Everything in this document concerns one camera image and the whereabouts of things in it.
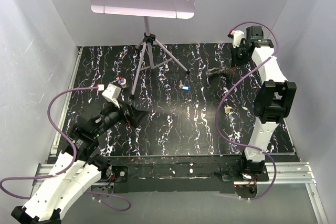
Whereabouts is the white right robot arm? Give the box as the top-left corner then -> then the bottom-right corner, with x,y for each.
228,26 -> 297,181

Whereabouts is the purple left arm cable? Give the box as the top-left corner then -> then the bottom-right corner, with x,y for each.
0,86 -> 131,211

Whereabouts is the cream key tag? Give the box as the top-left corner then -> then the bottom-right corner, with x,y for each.
225,106 -> 232,114

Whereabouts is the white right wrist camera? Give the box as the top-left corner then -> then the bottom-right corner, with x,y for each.
227,29 -> 245,48

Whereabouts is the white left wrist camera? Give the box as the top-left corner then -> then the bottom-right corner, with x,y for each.
97,83 -> 121,109

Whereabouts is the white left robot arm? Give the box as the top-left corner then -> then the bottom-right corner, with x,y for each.
11,101 -> 148,223

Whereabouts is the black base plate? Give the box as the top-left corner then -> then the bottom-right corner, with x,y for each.
109,155 -> 271,194

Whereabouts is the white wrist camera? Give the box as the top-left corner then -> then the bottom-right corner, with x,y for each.
227,29 -> 245,48
97,83 -> 121,109

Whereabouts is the blue key tag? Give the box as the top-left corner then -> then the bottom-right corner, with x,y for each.
179,84 -> 191,91

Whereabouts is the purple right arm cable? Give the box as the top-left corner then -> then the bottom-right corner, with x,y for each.
216,21 -> 279,200

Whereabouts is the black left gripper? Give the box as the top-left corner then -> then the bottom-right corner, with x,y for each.
93,98 -> 148,137

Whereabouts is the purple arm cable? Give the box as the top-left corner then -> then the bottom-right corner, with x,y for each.
216,21 -> 279,200
0,86 -> 131,211

